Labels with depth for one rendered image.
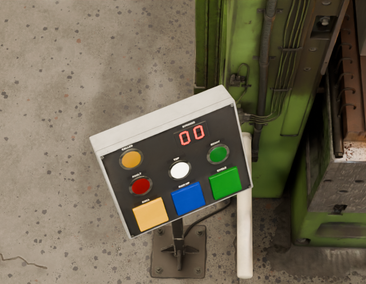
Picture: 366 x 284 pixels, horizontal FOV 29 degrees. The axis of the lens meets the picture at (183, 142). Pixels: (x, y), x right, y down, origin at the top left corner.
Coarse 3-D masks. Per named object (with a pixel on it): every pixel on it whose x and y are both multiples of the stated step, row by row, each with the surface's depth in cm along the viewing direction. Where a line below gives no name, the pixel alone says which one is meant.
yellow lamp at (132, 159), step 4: (132, 152) 160; (136, 152) 160; (124, 156) 160; (128, 156) 160; (132, 156) 160; (136, 156) 161; (140, 156) 161; (124, 160) 160; (128, 160) 160; (132, 160) 161; (136, 160) 161; (124, 164) 161; (128, 164) 161; (132, 164) 162; (136, 164) 162
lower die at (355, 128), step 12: (348, 12) 196; (348, 24) 195; (348, 36) 194; (348, 48) 192; (348, 60) 191; (360, 60) 189; (360, 72) 189; (348, 84) 188; (360, 84) 188; (348, 96) 186; (360, 96) 186; (348, 108) 185; (360, 108) 185; (348, 120) 184; (360, 120) 184; (348, 132) 183; (360, 132) 183
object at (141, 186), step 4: (140, 180) 165; (144, 180) 165; (136, 184) 165; (140, 184) 166; (144, 184) 166; (148, 184) 166; (132, 188) 166; (136, 188) 166; (140, 188) 166; (144, 188) 167; (148, 188) 167; (136, 192) 166; (140, 192) 167; (144, 192) 167
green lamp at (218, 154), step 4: (216, 148) 168; (220, 148) 168; (224, 148) 168; (212, 152) 168; (216, 152) 168; (220, 152) 168; (224, 152) 169; (212, 156) 168; (216, 156) 169; (220, 156) 169; (224, 156) 170; (212, 160) 169; (216, 160) 170; (220, 160) 170
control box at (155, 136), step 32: (192, 96) 167; (224, 96) 164; (128, 128) 163; (160, 128) 160; (192, 128) 162; (224, 128) 166; (160, 160) 164; (192, 160) 167; (224, 160) 170; (128, 192) 166; (160, 192) 169; (128, 224) 172; (160, 224) 175
